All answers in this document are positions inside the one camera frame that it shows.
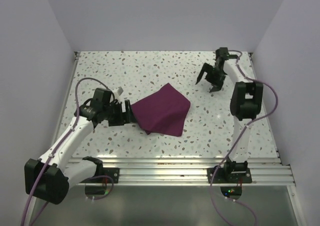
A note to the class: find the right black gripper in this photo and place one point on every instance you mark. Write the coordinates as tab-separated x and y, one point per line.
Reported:
218	83

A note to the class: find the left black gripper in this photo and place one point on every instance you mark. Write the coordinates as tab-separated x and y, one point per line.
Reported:
124	117

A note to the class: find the purple cloth mat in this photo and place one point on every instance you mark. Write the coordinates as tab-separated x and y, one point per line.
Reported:
163	112

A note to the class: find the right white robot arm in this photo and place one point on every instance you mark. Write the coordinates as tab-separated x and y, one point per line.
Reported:
245	104

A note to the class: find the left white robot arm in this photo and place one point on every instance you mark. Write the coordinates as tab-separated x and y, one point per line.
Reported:
49	178

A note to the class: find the aluminium rail frame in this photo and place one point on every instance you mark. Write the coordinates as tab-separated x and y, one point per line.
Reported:
164	179

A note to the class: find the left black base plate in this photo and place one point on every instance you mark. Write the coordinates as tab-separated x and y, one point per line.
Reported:
109	175

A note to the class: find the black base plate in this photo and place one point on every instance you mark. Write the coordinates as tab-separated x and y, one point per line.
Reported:
221	177
109	175

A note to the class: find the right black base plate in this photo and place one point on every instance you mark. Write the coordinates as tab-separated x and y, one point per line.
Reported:
221	177

